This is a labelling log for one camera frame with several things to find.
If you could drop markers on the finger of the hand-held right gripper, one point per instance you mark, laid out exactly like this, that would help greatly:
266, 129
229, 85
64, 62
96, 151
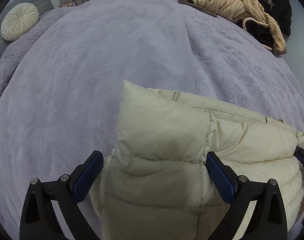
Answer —
301, 158

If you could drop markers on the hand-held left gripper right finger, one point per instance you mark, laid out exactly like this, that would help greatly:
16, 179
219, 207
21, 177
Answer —
219, 172

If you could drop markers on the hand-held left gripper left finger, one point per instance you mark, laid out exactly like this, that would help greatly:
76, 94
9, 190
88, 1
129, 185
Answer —
90, 170

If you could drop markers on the beige puffer jacket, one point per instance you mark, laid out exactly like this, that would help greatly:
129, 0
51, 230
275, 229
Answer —
162, 130

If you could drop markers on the purple fleece blanket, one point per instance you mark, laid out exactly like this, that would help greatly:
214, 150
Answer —
91, 80

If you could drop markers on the purple quilted pillow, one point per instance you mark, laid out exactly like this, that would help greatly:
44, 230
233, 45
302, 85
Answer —
4, 72

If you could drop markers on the black garment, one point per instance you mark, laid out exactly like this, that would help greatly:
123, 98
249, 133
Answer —
257, 31

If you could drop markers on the black hanging jacket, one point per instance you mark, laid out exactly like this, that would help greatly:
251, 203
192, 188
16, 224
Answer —
282, 12

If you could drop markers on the cream round pleated cushion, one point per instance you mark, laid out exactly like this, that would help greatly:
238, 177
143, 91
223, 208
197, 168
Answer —
19, 21

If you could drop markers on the small yellow objects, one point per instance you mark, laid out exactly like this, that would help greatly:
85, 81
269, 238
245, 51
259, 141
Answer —
66, 4

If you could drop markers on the beige striped garment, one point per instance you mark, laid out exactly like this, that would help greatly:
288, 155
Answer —
224, 3

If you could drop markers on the grey-brown cloth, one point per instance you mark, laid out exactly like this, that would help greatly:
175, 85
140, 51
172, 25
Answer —
189, 1

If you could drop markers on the grey quilted headboard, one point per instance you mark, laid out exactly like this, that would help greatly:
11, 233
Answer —
39, 0

